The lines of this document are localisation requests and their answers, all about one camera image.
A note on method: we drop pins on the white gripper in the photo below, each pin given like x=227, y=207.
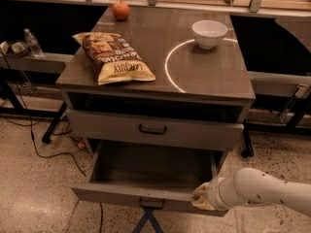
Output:
x=213, y=192

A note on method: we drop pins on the clear plastic water bottle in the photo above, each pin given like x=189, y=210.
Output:
x=33, y=43

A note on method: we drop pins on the grey drawer cabinet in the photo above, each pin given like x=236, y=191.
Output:
x=190, y=83

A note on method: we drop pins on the brown yellow chip bag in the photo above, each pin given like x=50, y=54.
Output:
x=113, y=59

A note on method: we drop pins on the red apple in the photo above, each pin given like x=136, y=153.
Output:
x=120, y=10

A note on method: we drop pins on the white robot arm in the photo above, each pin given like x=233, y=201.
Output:
x=251, y=187

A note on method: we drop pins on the tape roll on bench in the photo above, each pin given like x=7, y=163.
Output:
x=14, y=48

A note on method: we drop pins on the grey drawer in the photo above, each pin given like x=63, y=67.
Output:
x=193, y=134
x=148, y=176

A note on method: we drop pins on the grey bench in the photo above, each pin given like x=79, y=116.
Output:
x=288, y=97
x=50, y=63

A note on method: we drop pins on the white bowl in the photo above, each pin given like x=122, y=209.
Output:
x=208, y=33

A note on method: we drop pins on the grey left bench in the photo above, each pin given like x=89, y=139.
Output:
x=50, y=63

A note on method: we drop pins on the grey right bench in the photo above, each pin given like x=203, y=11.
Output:
x=288, y=97

